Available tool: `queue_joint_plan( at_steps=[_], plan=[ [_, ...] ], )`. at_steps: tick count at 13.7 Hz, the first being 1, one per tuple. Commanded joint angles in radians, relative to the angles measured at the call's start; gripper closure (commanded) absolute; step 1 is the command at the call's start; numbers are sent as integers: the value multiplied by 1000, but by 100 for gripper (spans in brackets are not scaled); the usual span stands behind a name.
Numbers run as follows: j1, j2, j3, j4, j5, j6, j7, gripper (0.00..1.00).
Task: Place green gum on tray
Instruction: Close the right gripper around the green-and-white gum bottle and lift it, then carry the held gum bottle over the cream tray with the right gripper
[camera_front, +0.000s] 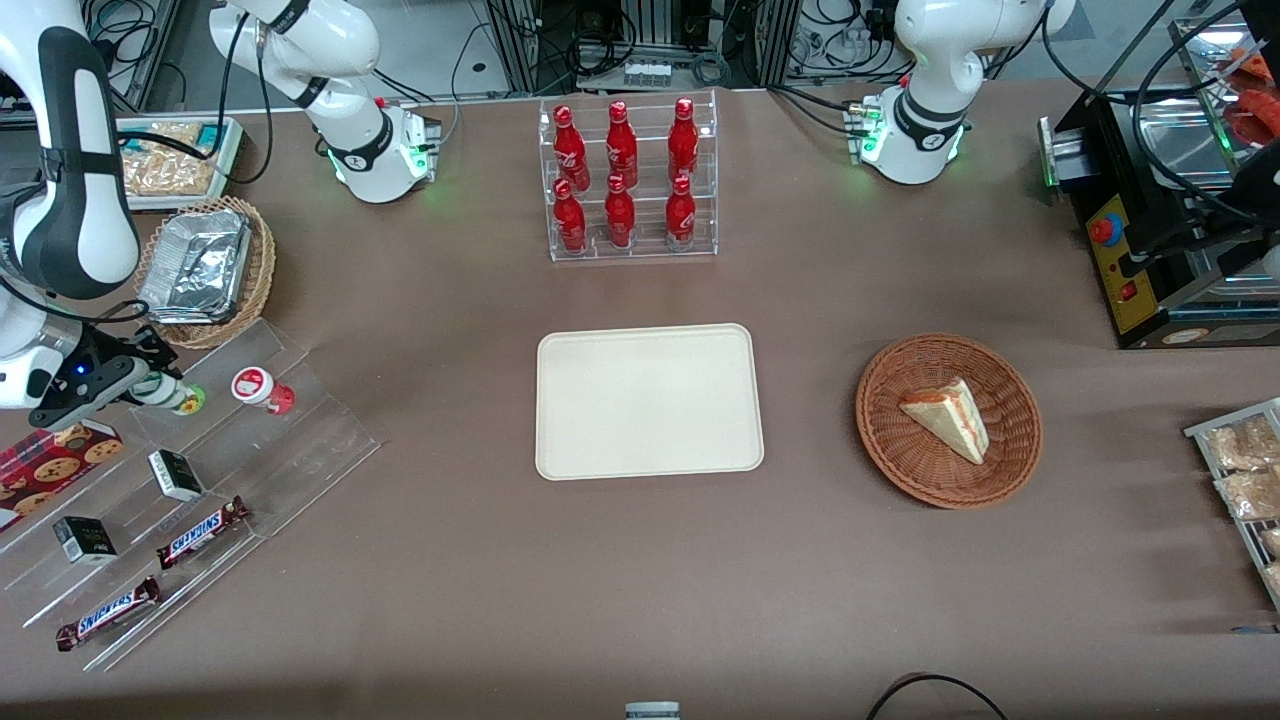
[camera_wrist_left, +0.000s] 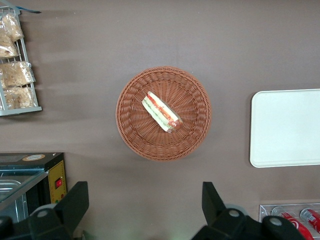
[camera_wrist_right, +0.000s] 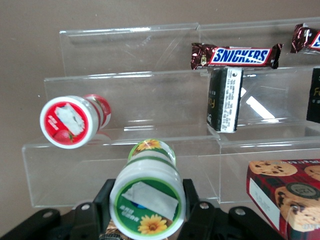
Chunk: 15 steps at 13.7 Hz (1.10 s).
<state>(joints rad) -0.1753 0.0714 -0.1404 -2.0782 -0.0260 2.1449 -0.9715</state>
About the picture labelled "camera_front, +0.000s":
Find beige plastic tray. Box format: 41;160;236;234
535;323;766;482

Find green gum bottle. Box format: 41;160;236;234
150;376;209;415

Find wrapped triangle sandwich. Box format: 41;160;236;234
898;377;991;466

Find clear acrylic bottle rack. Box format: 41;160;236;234
538;89;719;263

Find grey wire rack tray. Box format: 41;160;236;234
1184;397;1280;613

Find round brown wicker basket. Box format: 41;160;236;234
855;333;1044;511

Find black machine with yellow panel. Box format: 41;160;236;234
1038;15;1280;351

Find small black box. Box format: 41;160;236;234
148;449;205;503
52;516;118;566

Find metal equipment rack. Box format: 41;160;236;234
480;0;801;96

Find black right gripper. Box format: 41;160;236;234
84;324;185;382

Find red cookie box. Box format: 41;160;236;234
0;420;125;531

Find white plastic snack bin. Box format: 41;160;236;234
116;116;246;213

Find stacked aluminium foil trays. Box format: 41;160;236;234
140;208;252;326

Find large clear cracker bag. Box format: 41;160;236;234
135;148;219;197

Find light oval wicker basket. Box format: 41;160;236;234
132;196;277;350

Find black cable loop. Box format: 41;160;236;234
865;674;1011;720

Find dark bar-shaped wrist camera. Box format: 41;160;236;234
28;360;153;433

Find brown Snickers bar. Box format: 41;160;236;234
156;497;251;571
55;577;162;652

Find red gum bottle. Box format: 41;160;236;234
231;367;296;416

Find red cola bottle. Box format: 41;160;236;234
605;100;639;189
553;104;591;193
604;174;636;249
553;178;588;253
665;174;697;249
668;97;699;183

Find clear acrylic stepped stand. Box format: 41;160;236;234
0;318;381;673

